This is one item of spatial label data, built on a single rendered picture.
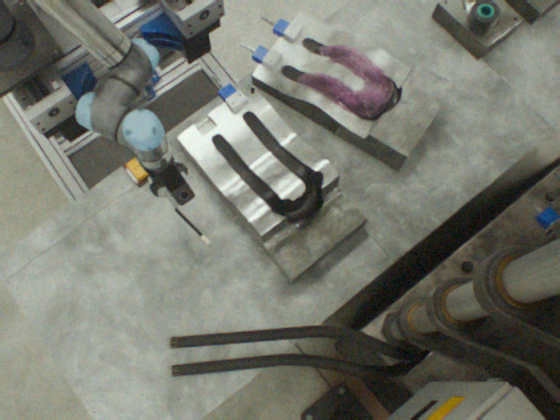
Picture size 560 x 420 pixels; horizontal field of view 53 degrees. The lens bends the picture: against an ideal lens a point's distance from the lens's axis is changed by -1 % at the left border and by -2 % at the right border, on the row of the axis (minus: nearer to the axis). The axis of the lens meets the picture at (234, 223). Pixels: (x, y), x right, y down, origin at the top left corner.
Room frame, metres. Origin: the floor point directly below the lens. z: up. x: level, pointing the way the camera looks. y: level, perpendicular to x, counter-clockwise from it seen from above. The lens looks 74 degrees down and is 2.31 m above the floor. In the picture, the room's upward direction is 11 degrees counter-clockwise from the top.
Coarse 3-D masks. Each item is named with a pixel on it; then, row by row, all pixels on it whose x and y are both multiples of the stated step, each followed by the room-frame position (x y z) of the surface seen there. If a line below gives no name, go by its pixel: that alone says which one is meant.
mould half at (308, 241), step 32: (256, 96) 0.75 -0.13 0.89; (192, 128) 0.70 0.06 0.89; (224, 128) 0.68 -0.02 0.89; (288, 128) 0.64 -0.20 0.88; (192, 160) 0.62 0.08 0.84; (224, 160) 0.59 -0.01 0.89; (256, 160) 0.57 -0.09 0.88; (320, 160) 0.51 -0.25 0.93; (224, 192) 0.50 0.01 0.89; (288, 192) 0.44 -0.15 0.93; (256, 224) 0.38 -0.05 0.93; (288, 224) 0.38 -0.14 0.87; (320, 224) 0.36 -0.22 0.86; (352, 224) 0.35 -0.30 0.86; (288, 256) 0.30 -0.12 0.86; (320, 256) 0.28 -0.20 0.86
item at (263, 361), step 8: (216, 360) 0.07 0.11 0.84; (224, 360) 0.07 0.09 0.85; (232, 360) 0.06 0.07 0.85; (240, 360) 0.06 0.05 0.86; (248, 360) 0.06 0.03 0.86; (256, 360) 0.05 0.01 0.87; (264, 360) 0.05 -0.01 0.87; (272, 360) 0.04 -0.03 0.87; (168, 368) 0.08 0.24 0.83; (176, 368) 0.07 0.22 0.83; (184, 368) 0.07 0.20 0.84; (192, 368) 0.06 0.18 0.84; (200, 368) 0.06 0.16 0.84; (208, 368) 0.06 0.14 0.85; (216, 368) 0.05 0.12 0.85; (224, 368) 0.05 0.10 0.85; (232, 368) 0.04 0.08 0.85; (240, 368) 0.04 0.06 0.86; (248, 368) 0.04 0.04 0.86
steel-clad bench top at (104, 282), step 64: (384, 0) 1.04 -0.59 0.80; (448, 64) 0.78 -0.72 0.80; (512, 64) 0.74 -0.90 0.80; (320, 128) 0.66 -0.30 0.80; (448, 128) 0.58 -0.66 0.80; (512, 128) 0.55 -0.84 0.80; (128, 192) 0.58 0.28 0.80; (384, 192) 0.43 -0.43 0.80; (448, 192) 0.40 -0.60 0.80; (0, 256) 0.47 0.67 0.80; (64, 256) 0.43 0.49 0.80; (128, 256) 0.40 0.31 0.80; (192, 256) 0.36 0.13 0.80; (256, 256) 0.33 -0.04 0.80; (384, 256) 0.26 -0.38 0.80; (64, 320) 0.26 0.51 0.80; (128, 320) 0.22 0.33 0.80; (192, 320) 0.19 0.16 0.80; (256, 320) 0.16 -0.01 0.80; (320, 320) 0.12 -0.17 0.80; (128, 384) 0.06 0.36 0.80; (192, 384) 0.03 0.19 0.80
